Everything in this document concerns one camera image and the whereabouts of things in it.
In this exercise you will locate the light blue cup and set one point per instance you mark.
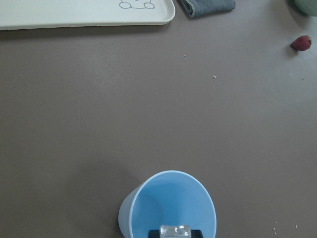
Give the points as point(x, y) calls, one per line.
point(169, 198)

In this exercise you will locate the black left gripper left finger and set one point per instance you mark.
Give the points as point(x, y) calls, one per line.
point(154, 234)

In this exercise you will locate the red strawberry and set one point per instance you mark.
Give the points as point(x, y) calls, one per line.
point(302, 43)

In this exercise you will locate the cream rabbit serving tray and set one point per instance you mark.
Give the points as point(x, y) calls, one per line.
point(39, 14)

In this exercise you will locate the grey folded cloth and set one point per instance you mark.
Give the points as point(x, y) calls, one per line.
point(197, 8)

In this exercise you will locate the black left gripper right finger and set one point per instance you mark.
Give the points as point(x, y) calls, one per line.
point(196, 234)

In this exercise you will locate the mint green bowl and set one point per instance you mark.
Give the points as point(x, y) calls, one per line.
point(308, 7)

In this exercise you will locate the clear ice cube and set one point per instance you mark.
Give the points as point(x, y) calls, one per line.
point(180, 231)

